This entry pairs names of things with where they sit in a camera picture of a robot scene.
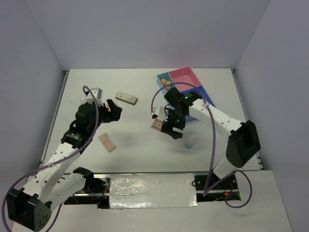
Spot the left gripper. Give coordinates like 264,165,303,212
88,99,122,134

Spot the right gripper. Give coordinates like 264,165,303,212
161,107,187,140

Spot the glitter eyeshadow palette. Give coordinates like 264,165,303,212
105,104,112,112

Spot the gold rectangular palette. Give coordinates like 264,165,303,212
115,91,138,105

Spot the orange eyeshadow palette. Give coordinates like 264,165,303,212
151,118,163,132

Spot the small white pink bottle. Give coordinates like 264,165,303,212
184,131,197,149

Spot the pink rectangular palette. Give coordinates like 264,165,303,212
98,133,116,152

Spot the yellow makeup sponge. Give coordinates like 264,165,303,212
161,79,167,85

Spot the beige makeup sponge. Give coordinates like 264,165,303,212
165,81,171,89

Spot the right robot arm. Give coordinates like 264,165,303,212
152,87,261,189

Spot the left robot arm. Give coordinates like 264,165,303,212
5,99,122,232

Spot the three-compartment organizer tray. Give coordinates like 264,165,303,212
157,67,216,122

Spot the silver foil tape strip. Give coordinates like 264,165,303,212
109,174,197,209

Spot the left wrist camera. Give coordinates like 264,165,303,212
81,87,102,105

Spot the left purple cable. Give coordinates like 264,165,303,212
1,85,102,230

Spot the purple cable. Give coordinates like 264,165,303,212
1,85,102,230
150,83,253,209

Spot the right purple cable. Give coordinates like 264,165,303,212
150,83,253,209

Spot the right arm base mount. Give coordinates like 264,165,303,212
191,173,240,203

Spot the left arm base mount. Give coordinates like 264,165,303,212
64,167,111,209

